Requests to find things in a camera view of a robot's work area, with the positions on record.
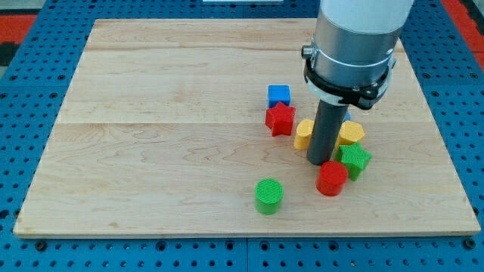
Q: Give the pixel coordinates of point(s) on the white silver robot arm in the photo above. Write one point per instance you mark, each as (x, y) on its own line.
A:
(349, 60)

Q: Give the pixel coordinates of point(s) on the wooden board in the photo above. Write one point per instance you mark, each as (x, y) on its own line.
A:
(162, 134)

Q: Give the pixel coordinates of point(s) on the red star block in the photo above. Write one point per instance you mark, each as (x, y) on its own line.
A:
(280, 119)

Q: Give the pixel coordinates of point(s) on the blue cube block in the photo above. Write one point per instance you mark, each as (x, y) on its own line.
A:
(278, 93)

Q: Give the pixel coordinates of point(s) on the green cylinder block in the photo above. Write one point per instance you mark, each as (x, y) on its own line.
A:
(268, 196)

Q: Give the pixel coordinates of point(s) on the yellow rounded block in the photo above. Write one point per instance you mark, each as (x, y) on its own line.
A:
(303, 134)

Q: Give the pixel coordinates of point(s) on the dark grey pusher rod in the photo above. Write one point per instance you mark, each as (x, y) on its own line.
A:
(328, 121)

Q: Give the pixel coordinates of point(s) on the red cylinder block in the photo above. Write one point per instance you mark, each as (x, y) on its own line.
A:
(332, 178)

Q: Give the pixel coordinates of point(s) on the blue block behind rod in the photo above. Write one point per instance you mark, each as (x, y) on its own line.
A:
(347, 117)

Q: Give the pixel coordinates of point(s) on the yellow hexagon block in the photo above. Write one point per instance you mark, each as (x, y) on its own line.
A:
(350, 133)

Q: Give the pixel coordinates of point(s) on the green star block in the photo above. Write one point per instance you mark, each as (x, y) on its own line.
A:
(355, 158)

